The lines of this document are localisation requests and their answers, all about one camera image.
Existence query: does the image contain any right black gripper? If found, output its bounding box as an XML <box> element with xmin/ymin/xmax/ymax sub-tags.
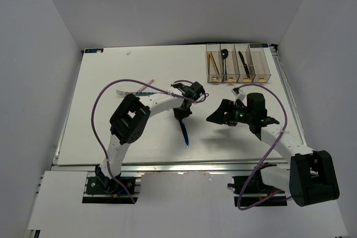
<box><xmin>206</xmin><ymin>99</ymin><xmax>253</xmax><ymax>127</ymax></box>

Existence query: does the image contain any blue knife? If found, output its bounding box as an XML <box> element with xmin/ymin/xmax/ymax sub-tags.
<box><xmin>178</xmin><ymin>120</ymin><xmax>189</xmax><ymax>148</ymax></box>

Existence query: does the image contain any orange chopstick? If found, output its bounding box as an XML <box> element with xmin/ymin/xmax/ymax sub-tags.
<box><xmin>211</xmin><ymin>53</ymin><xmax>219</xmax><ymax>75</ymax></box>
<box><xmin>207</xmin><ymin>52</ymin><xmax>211</xmax><ymax>77</ymax></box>

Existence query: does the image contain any black spoon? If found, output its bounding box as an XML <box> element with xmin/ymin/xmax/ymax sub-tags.
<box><xmin>221</xmin><ymin>48</ymin><xmax>228</xmax><ymax>77</ymax></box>

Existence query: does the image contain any green handled fork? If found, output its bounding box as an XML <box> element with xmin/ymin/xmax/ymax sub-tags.
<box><xmin>115</xmin><ymin>90</ymin><xmax>155</xmax><ymax>98</ymax></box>

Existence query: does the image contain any black knife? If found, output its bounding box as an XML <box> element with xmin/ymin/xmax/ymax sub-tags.
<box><xmin>238</xmin><ymin>51</ymin><xmax>250</xmax><ymax>79</ymax></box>

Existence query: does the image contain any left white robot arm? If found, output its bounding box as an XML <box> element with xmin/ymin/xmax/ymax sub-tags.
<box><xmin>91</xmin><ymin>81</ymin><xmax>207</xmax><ymax>193</ymax></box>

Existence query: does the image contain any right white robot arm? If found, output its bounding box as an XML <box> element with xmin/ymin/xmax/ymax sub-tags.
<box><xmin>206</xmin><ymin>93</ymin><xmax>340</xmax><ymax>207</ymax></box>

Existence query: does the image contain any clear container compartment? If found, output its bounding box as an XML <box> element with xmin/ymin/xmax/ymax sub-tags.
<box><xmin>249</xmin><ymin>47</ymin><xmax>271</xmax><ymax>83</ymax></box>
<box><xmin>206</xmin><ymin>43</ymin><xmax>223</xmax><ymax>83</ymax></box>
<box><xmin>220</xmin><ymin>43</ymin><xmax>239</xmax><ymax>83</ymax></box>
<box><xmin>234</xmin><ymin>43</ymin><xmax>255</xmax><ymax>83</ymax></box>

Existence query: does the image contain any right blue label sticker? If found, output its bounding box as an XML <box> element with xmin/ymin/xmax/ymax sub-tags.
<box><xmin>249</xmin><ymin>43</ymin><xmax>269</xmax><ymax>48</ymax></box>

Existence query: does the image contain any blue label sticker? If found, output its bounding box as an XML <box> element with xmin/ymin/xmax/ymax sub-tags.
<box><xmin>249</xmin><ymin>43</ymin><xmax>269</xmax><ymax>48</ymax></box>
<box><xmin>84</xmin><ymin>48</ymin><xmax>104</xmax><ymax>54</ymax></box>

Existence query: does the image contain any left blue label sticker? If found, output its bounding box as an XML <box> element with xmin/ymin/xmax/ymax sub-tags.
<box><xmin>84</xmin><ymin>48</ymin><xmax>104</xmax><ymax>54</ymax></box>

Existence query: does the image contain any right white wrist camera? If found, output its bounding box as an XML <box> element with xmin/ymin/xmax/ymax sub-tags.
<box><xmin>231</xmin><ymin>87</ymin><xmax>246</xmax><ymax>104</ymax></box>

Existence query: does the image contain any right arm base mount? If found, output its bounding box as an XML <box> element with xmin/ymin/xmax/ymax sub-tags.
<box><xmin>227</xmin><ymin>171</ymin><xmax>290</xmax><ymax>207</ymax></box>

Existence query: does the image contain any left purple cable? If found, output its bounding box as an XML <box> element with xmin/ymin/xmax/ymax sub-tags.
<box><xmin>91</xmin><ymin>78</ymin><xmax>209</xmax><ymax>205</ymax></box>

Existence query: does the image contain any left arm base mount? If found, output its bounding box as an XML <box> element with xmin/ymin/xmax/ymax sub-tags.
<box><xmin>82</xmin><ymin>176</ymin><xmax>141</xmax><ymax>205</ymax></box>

